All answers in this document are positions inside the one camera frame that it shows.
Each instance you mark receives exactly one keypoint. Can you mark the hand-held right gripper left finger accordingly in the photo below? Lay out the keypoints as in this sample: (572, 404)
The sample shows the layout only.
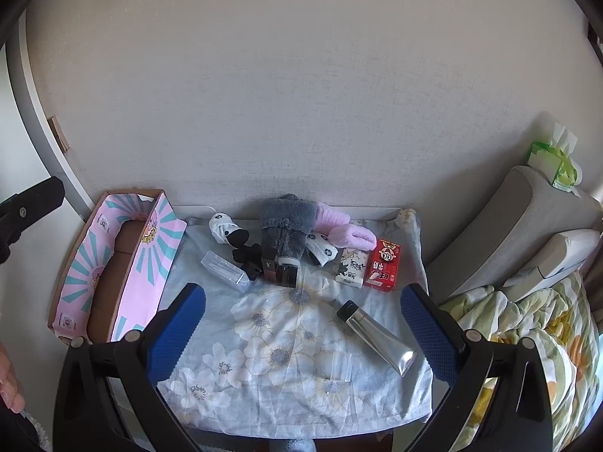
(179, 334)

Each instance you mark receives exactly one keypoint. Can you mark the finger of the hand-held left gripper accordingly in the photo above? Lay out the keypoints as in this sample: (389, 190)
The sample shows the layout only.
(33, 202)

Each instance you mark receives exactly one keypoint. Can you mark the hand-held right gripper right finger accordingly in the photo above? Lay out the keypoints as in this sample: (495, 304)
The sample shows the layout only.
(428, 339)

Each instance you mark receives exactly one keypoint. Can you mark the silver tube with black cap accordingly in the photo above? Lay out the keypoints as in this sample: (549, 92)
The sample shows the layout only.
(377, 334)

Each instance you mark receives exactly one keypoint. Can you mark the clear plastic box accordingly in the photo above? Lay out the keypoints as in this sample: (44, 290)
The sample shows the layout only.
(224, 268)

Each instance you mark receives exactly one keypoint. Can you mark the cardboard box with pink lining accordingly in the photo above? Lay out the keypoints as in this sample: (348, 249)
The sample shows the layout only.
(155, 254)

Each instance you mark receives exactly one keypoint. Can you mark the red carton box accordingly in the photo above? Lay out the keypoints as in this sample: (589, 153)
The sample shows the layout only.
(384, 263)

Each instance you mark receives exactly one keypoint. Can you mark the small clear plastic container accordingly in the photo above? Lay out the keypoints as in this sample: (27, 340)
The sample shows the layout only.
(340, 367)

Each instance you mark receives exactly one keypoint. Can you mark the white sock with black print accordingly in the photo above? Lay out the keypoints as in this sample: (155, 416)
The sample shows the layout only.
(320, 249)
(221, 228)

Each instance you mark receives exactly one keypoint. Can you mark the pink fuzzy sock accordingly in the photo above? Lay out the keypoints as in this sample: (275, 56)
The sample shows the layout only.
(332, 214)
(353, 238)

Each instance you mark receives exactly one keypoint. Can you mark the grey fuzzy sock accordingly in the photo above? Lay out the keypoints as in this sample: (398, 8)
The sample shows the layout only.
(282, 223)

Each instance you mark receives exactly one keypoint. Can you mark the person's left forearm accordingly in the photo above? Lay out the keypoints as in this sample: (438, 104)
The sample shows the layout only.
(37, 433)

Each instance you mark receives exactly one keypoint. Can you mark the person's left hand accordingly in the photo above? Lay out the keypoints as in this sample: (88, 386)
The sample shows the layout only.
(9, 376)

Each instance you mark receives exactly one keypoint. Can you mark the floral green yellow blanket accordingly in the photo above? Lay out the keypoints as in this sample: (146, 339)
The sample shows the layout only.
(532, 353)

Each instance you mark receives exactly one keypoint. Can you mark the white printed tissue pack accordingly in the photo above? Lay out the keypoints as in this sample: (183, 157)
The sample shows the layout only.
(351, 266)

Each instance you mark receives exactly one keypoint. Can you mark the grey pillow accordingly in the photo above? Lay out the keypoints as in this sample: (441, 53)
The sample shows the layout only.
(494, 245)

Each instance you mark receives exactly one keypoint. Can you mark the floral blue cloth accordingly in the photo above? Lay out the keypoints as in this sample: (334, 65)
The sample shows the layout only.
(282, 386)

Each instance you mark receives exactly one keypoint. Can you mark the dark jar with white lid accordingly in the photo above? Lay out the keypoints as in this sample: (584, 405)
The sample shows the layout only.
(282, 273)

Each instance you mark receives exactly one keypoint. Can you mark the white pillow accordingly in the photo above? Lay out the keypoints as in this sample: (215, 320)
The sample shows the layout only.
(551, 256)

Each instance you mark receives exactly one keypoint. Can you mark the green tissue pack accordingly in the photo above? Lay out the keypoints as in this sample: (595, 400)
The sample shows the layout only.
(556, 160)

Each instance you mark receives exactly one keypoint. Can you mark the white door frame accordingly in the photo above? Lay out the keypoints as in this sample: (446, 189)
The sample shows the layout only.
(42, 141)

